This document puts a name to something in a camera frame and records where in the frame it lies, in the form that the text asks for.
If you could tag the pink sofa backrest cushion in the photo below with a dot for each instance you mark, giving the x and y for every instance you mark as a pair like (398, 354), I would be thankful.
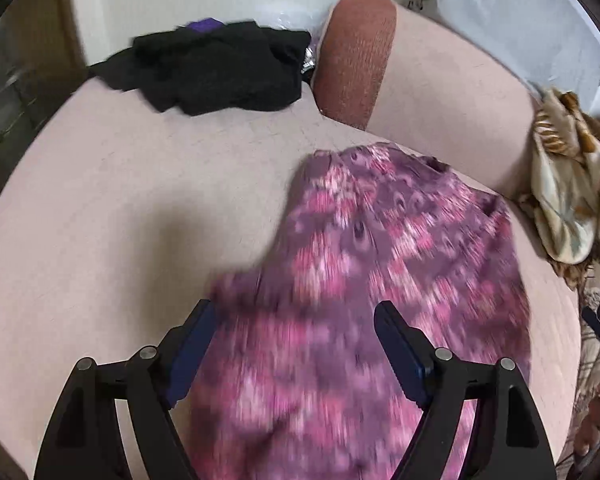
(393, 73)

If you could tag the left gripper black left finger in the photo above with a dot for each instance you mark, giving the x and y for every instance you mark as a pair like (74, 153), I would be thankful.
(83, 439)

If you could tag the purple cloth under black garment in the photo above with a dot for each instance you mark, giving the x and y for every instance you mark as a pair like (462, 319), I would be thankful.
(205, 25)

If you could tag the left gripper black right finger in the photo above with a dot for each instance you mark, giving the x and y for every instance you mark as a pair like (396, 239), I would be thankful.
(507, 439)

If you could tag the clear plastic bag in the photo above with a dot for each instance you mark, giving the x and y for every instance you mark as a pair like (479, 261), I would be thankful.
(298, 18)

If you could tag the purple pink floral garment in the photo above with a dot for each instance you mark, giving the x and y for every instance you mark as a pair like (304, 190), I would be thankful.
(295, 384)

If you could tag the black crumpled garment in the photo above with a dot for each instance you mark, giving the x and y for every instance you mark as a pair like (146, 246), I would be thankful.
(237, 65)

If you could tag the grey cushion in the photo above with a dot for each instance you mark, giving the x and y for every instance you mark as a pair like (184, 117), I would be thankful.
(546, 43)

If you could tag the beige patterned blanket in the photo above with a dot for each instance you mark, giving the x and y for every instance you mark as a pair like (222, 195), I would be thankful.
(584, 431)

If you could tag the cream floral crumpled cloth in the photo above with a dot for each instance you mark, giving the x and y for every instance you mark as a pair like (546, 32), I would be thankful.
(564, 198)

